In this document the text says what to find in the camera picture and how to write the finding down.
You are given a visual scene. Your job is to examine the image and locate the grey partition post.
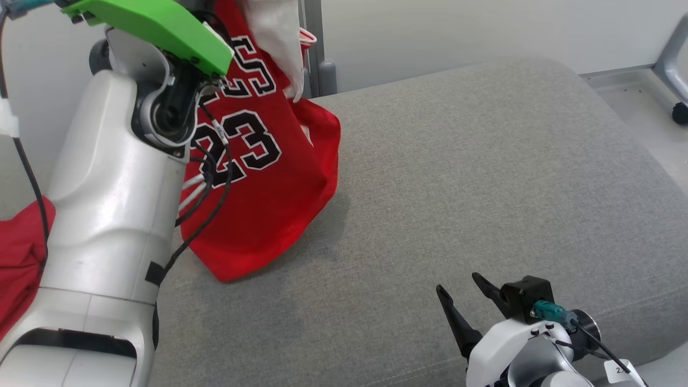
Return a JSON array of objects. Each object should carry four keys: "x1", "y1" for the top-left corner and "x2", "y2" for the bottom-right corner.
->
[{"x1": 298, "y1": 0, "x2": 338, "y2": 98}]

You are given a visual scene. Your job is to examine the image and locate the black right camera cable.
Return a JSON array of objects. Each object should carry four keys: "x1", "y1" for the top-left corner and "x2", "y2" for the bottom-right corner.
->
[{"x1": 570, "y1": 320, "x2": 648, "y2": 387}]

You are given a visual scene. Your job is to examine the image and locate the white cable tape strip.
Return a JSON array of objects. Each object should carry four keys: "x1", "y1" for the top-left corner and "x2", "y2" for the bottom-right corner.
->
[{"x1": 0, "y1": 99, "x2": 19, "y2": 138}]

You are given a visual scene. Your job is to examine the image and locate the red jersey with number 23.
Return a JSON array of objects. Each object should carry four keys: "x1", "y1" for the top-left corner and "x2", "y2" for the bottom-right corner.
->
[{"x1": 180, "y1": 0, "x2": 342, "y2": 283}]

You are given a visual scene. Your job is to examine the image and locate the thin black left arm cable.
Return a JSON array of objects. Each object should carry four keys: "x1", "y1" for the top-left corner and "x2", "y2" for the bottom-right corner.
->
[{"x1": 161, "y1": 81, "x2": 234, "y2": 280}]

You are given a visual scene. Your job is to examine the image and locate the red shorts with white stripe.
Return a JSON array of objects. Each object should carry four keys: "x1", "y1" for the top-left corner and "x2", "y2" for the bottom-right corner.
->
[{"x1": 0, "y1": 196, "x2": 57, "y2": 339}]

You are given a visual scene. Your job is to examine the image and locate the black camera cable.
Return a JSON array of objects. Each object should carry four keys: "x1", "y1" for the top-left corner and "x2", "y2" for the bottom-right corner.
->
[
  {"x1": 570, "y1": 320, "x2": 648, "y2": 387},
  {"x1": 0, "y1": 8, "x2": 52, "y2": 275}
]

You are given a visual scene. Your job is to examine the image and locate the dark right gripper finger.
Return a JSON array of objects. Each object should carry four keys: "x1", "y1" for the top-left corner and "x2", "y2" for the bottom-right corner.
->
[
  {"x1": 436, "y1": 285, "x2": 484, "y2": 358},
  {"x1": 472, "y1": 273, "x2": 511, "y2": 318}
]

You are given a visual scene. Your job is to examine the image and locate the teal camera cable plug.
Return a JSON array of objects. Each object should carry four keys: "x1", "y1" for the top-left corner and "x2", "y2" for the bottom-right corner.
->
[
  {"x1": 532, "y1": 301, "x2": 578, "y2": 329},
  {"x1": 8, "y1": 0, "x2": 54, "y2": 18}
]

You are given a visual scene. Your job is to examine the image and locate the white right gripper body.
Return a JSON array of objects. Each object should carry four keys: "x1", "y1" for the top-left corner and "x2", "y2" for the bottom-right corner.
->
[{"x1": 465, "y1": 317, "x2": 576, "y2": 387}]

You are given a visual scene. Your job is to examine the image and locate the black left camera cable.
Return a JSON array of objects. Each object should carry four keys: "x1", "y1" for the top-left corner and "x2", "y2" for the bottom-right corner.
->
[{"x1": 0, "y1": 8, "x2": 52, "y2": 275}]

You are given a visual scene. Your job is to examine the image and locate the teal left camera cable plug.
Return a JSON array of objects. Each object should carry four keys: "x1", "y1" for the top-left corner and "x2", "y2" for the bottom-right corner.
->
[{"x1": 8, "y1": 0, "x2": 54, "y2": 18}]

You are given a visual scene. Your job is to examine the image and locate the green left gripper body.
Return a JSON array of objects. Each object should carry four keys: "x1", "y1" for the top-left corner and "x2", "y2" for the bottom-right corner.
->
[{"x1": 61, "y1": 0, "x2": 234, "y2": 76}]

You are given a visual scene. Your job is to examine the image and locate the grey metal frame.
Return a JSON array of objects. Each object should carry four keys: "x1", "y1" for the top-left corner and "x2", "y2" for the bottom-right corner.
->
[{"x1": 580, "y1": 13, "x2": 688, "y2": 108}]

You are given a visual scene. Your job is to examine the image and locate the white cable label tag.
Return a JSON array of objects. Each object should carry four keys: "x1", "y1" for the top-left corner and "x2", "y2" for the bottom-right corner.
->
[{"x1": 604, "y1": 359, "x2": 646, "y2": 385}]

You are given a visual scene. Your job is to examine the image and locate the teal right camera cable plug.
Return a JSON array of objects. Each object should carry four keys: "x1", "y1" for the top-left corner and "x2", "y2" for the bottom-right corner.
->
[{"x1": 532, "y1": 301, "x2": 578, "y2": 329}]

